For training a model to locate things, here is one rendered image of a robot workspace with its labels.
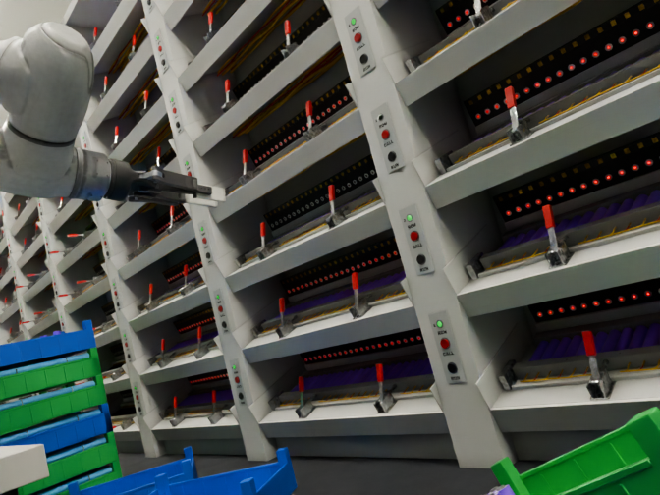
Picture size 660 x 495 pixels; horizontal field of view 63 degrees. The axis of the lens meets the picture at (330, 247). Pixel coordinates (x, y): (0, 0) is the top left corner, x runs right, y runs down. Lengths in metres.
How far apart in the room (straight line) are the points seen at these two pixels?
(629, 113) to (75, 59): 0.77
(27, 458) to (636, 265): 0.82
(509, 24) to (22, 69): 0.71
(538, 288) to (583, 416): 0.19
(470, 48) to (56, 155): 0.68
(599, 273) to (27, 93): 0.86
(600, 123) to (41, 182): 0.85
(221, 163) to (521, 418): 1.05
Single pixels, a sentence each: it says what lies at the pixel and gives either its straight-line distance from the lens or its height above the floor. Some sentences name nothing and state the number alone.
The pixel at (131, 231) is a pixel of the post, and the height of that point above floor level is 0.82.
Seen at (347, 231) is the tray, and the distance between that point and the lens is 1.10.
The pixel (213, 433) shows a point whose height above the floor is 0.07.
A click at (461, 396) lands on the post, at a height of 0.12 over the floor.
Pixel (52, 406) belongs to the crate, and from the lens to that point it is 1.66.
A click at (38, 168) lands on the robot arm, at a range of 0.99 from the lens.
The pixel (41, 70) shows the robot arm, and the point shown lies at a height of 0.75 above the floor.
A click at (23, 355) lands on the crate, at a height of 0.42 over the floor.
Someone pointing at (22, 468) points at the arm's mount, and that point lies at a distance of 0.83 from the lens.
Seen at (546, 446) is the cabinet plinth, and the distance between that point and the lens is 0.98.
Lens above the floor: 0.30
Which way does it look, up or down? 8 degrees up
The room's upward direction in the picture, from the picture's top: 15 degrees counter-clockwise
